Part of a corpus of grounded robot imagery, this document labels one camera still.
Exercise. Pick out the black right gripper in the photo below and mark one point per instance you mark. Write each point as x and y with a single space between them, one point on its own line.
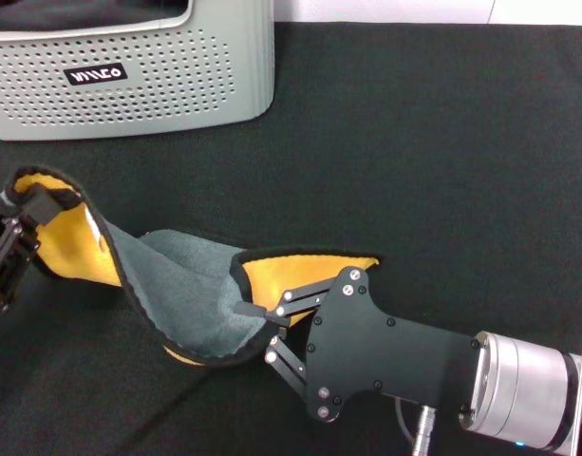
390 356

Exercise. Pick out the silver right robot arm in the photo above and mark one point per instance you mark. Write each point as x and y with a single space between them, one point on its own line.
523 389

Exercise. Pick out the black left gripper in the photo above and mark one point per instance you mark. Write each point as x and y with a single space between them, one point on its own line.
3 275

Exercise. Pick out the grey perforated storage basket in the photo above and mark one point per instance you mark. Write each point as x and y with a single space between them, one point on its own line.
176 95

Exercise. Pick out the grey yellow towel black hem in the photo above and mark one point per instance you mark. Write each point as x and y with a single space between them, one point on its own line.
191 285

